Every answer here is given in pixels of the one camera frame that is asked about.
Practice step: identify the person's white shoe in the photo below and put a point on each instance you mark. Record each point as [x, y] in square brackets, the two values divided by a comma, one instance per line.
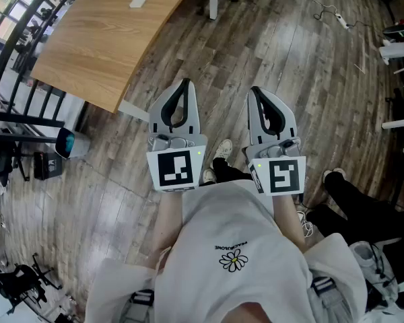
[208, 177]
[222, 148]

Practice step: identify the black office chair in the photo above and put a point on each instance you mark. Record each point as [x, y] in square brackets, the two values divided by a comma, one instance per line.
[20, 278]

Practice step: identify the person's left forearm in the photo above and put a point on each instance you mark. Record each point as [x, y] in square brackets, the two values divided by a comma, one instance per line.
[166, 224]

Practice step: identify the white device with blue screen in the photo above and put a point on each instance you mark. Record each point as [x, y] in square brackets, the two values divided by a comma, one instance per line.
[70, 143]

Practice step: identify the person's right forearm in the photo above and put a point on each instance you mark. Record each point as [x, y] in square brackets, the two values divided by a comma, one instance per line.
[287, 217]

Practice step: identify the black box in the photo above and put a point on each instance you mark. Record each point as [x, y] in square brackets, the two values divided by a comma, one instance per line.
[47, 165]

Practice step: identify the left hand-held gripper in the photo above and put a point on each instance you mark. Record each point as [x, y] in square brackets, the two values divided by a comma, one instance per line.
[175, 170]

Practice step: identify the white power strip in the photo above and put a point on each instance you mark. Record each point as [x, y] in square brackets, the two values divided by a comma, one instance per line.
[341, 20]

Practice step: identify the person's black trousers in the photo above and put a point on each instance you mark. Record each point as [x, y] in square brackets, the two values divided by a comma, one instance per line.
[227, 172]

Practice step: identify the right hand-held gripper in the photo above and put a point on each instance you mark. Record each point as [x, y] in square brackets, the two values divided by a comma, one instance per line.
[283, 177]

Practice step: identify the person's white t-shirt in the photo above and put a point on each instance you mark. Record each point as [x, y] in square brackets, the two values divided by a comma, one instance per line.
[229, 220]

